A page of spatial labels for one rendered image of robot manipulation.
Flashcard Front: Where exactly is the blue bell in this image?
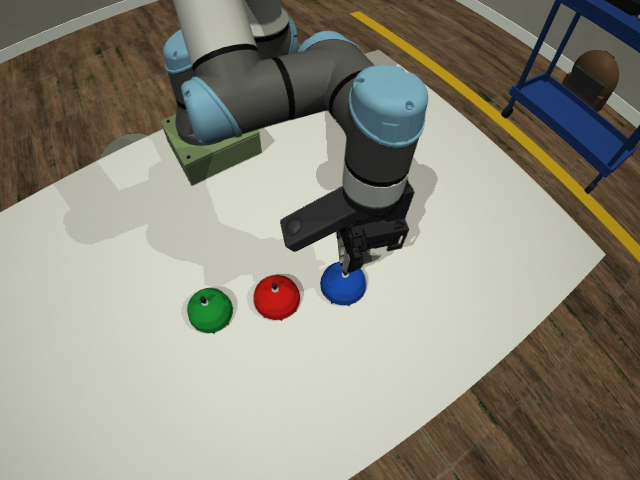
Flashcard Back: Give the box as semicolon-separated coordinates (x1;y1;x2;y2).
320;262;366;306

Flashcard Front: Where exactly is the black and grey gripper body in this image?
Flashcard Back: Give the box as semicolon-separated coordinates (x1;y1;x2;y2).
339;178;415;255

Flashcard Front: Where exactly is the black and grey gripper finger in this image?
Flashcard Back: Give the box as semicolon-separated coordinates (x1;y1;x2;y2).
341;247;381;274
336;230;345;266

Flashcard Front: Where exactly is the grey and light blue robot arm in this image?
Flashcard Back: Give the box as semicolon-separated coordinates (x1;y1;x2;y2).
163;0;428;252

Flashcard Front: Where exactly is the red dome bell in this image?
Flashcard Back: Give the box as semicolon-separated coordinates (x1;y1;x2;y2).
253;275;300;320

